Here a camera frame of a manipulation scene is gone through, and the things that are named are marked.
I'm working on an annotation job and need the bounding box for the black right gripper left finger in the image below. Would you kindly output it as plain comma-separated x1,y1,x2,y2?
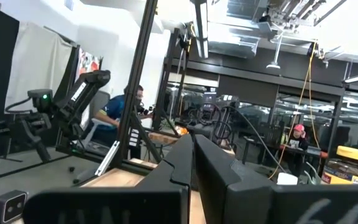
137,133,195,189

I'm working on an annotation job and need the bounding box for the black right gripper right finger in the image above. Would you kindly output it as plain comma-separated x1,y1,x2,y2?
194,133,275,224

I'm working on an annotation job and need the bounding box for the brown bottle yellow cap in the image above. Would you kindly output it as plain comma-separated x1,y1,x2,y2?
321,145,358,186

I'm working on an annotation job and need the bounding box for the wooden table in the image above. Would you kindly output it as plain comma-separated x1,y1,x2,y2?
147,132,180,146

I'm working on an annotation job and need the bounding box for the person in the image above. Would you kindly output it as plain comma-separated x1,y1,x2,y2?
93,84,155,159
283,123,310,175

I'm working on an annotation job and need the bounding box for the white office chair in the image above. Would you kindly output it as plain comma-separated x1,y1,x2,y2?
81,118,117,147

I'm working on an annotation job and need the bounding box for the grey office chair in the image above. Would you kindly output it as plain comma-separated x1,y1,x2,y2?
303,161,321,185

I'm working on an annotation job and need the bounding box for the dark desk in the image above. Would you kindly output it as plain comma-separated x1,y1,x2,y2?
244,142,323,158

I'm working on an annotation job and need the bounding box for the white curtain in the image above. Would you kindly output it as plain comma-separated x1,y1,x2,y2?
4,21,79,111

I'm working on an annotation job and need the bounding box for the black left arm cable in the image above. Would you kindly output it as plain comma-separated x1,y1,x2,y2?
222,105,279,172

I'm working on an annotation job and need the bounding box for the silver aluminium bracket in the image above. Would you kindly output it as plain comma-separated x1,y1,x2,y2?
94,139,121,177

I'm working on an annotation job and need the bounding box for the yellow hanging cable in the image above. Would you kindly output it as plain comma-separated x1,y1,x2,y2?
268,40,321,181

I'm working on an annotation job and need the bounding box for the colourful wall poster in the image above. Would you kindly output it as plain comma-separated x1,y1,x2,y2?
75,46,104,94

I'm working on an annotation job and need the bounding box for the black camera green light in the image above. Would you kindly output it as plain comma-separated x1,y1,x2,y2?
27,88,54,114

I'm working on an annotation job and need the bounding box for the silver depth camera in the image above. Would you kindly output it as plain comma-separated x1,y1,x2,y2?
2,190,28,223

